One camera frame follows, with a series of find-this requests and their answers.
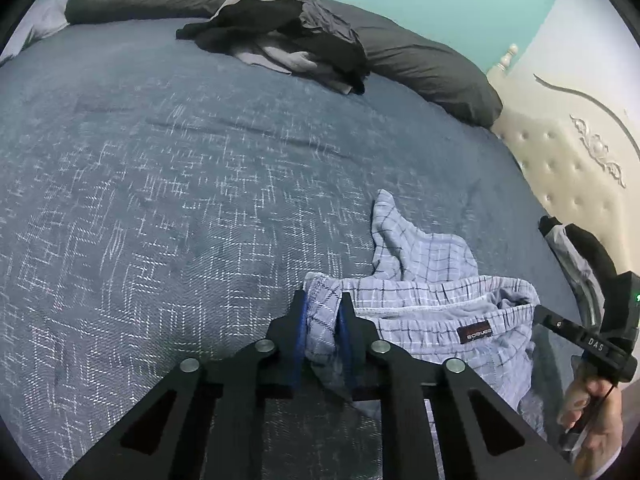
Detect crumpled dark grey garment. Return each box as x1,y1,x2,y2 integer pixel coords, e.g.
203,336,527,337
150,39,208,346
299,0,362,43

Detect white bed sheet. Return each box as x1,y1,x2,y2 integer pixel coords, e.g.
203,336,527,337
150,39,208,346
0,0,71,62

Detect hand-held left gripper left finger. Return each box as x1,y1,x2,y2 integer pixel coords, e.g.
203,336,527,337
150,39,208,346
62,289,307,480

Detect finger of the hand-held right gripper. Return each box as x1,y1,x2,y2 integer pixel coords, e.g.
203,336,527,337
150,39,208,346
533,305,587,348

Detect blue-grey patterned bed blanket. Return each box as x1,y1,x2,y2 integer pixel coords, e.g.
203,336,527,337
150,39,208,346
0,15,583,480

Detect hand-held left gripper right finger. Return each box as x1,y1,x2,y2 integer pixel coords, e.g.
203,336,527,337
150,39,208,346
339,290,581,480

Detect person's right hand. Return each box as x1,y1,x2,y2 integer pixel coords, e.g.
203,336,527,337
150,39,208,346
556,376,624,477

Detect blue plaid shorts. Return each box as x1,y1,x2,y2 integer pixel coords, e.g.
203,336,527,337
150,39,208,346
302,189,549,442

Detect crumpled black garment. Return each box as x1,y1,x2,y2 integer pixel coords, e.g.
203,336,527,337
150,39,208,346
175,0,369,95

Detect crumpled light grey garment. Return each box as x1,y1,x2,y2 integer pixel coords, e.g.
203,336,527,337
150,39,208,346
230,35,354,96

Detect cream tufted headboard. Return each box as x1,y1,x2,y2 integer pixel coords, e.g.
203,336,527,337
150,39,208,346
487,0,640,283

